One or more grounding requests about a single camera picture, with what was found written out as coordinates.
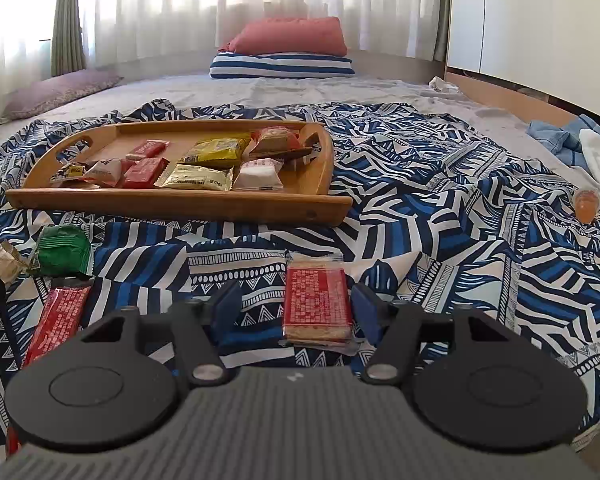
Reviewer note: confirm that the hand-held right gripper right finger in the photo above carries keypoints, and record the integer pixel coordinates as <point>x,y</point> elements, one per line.
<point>365,310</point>

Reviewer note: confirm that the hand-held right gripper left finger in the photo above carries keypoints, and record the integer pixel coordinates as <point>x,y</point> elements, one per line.
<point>227,305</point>

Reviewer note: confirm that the red label biscuit packet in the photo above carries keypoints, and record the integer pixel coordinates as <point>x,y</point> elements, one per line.
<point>317,305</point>

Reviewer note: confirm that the wooden tray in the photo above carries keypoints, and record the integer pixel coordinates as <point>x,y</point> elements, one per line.
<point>180,205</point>

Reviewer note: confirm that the gold snack packet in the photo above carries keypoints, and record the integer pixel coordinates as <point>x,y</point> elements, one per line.
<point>195,177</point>

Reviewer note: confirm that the pink white snack packet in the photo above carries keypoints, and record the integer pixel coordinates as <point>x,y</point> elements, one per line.
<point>257,175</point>

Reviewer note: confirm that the black yellow snack packet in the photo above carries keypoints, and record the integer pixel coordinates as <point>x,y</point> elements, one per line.
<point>70,171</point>

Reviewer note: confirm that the white red snack packet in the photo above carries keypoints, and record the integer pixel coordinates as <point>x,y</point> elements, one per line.
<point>105,172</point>

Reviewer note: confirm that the dark brown snack packet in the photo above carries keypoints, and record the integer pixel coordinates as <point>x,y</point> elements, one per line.
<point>297,153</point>

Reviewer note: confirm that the clear red biscuit packet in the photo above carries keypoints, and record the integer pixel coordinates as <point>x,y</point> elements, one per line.
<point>275,140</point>

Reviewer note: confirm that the small red snack packet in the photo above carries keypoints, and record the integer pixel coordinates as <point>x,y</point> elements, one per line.
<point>147,149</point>

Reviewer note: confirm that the crumpled beige snack packet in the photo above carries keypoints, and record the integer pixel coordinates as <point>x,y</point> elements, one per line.
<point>5,260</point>

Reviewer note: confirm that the long red snack packet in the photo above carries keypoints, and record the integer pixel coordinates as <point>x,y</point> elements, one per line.
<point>55,320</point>

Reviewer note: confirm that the green snack packet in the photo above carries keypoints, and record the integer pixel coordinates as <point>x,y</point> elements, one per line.
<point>62,252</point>

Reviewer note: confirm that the blue white patterned blanket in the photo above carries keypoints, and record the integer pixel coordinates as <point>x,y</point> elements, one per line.
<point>430,210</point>

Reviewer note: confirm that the purple pillow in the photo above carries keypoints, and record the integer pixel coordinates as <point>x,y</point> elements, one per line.
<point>60,91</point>

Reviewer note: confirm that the grey bed sheet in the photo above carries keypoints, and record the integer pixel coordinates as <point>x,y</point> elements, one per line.
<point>205,90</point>

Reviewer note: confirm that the crumpled white tissue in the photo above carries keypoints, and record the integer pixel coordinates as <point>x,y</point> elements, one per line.
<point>442,85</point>

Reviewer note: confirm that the orange jelly cup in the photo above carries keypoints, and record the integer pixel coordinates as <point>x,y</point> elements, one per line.
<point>586,205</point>

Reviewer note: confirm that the blue white striped pillow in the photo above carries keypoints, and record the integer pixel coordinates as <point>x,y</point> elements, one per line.
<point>280,66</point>

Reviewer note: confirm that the light blue cloth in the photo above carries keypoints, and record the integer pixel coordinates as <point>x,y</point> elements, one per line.
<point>555,137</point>

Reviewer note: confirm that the red pillow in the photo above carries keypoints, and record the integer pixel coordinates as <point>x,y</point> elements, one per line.
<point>290,35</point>

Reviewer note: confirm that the green curtain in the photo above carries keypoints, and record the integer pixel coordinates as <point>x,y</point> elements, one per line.
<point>441,10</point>
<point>69,20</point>

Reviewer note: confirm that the white sheer curtain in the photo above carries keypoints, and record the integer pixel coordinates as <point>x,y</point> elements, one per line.
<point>230,0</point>

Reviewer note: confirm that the white wardrobe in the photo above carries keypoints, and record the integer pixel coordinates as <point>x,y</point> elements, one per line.
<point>530,20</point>

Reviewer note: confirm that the wooden bed frame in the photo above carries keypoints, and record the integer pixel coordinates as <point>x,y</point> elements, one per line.
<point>500,97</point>

